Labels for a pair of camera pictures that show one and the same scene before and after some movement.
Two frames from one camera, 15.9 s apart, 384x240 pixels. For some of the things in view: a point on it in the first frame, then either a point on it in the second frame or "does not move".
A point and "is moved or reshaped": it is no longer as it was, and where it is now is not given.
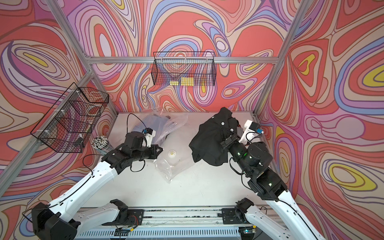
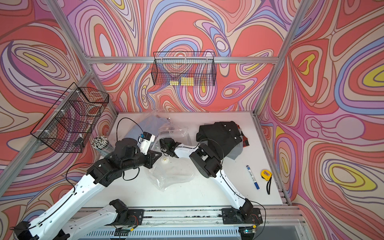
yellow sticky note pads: x=185 y=81 does not move
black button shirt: x=205 y=144 is moved or reshaped
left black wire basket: x=70 y=122 does not move
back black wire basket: x=172 y=66 does not move
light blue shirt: x=155 y=122 does not move
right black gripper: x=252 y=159 to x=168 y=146
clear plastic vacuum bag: x=176 y=141 is moved or reshaped
